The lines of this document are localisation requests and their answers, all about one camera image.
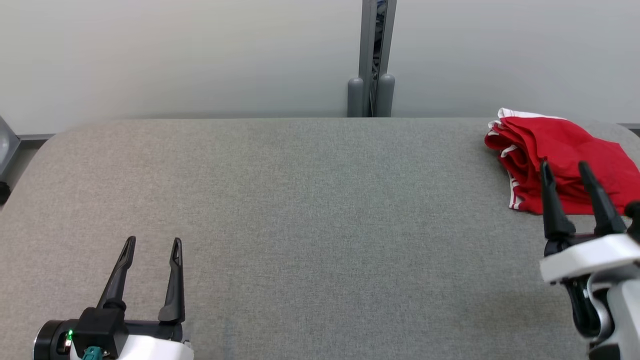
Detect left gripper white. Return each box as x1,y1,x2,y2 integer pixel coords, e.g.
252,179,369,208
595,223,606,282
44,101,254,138
33,236,195,360

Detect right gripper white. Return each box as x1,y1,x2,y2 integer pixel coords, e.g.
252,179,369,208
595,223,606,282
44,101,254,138
539,160,640,339

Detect red Bulls basketball jersey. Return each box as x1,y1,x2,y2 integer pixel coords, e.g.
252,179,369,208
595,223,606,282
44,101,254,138
506,160,640,216

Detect red shorts with white band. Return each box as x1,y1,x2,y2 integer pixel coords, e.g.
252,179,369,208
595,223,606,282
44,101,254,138
484,107,640,201

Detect grey fabric sofa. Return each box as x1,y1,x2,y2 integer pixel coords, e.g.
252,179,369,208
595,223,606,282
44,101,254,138
0,117,640,360

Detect grey cylinder partition foot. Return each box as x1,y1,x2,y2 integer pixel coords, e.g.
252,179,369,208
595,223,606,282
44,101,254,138
376,74,396,118
347,77,365,118

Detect grey metal partition post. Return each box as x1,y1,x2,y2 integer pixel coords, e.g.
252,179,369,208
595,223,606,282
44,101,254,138
374,0,398,117
359,0,377,117

